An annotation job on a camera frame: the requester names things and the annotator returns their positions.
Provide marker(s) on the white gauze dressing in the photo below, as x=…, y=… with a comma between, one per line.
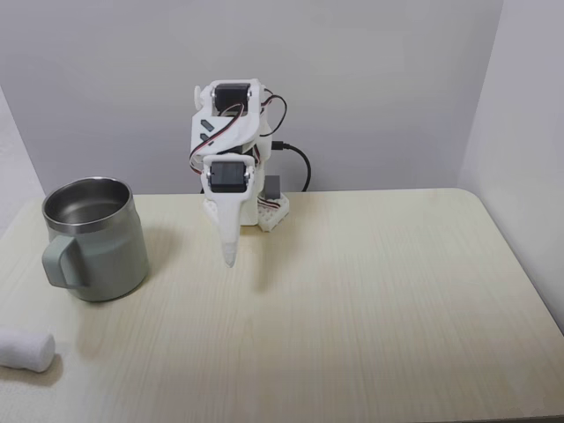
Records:
x=26, y=349

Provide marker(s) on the grey clamp block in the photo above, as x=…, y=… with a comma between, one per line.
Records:
x=273, y=187

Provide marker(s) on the grey-green steel mug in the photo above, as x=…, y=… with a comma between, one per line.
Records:
x=99, y=247

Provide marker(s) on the white perforated base bracket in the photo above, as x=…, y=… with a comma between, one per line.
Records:
x=274, y=216

